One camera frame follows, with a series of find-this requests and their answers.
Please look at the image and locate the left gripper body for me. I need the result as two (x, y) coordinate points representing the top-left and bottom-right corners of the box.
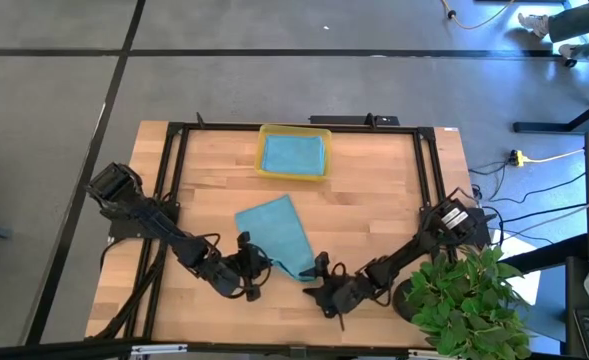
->
(207, 248), (271, 300)

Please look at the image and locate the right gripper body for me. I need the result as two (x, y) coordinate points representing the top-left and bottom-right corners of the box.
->
(302, 272), (376, 320)

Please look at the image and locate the blue microfiber towel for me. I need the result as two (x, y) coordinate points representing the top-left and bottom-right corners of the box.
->
(233, 193), (320, 283)

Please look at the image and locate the teal microfiber towel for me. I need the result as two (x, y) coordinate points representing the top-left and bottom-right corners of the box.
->
(261, 134), (327, 177)

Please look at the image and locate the yellow plastic bin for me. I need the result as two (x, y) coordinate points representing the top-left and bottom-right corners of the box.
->
(253, 123), (334, 182)

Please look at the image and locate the green potted plant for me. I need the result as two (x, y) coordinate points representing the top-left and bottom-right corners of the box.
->
(392, 244), (533, 359)

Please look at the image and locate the person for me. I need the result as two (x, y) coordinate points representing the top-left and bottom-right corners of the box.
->
(517, 2), (589, 60)

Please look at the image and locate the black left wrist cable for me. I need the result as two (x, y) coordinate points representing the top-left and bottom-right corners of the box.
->
(251, 244), (274, 291)

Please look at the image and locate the black table frame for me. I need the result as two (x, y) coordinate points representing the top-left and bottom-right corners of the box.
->
(86, 112), (493, 360)

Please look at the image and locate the black clamp mount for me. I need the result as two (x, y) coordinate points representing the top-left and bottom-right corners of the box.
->
(308, 113), (401, 127)

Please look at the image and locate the yellow extension cord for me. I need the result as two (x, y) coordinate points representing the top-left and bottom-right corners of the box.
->
(508, 147), (587, 168)

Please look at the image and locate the black floor cable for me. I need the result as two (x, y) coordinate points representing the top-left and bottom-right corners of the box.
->
(493, 172), (588, 205)

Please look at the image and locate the white floor cable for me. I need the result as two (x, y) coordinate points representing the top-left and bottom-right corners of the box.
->
(501, 188), (589, 236)

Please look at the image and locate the beige floor cable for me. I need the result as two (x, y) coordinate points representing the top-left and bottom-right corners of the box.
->
(439, 0), (516, 31)

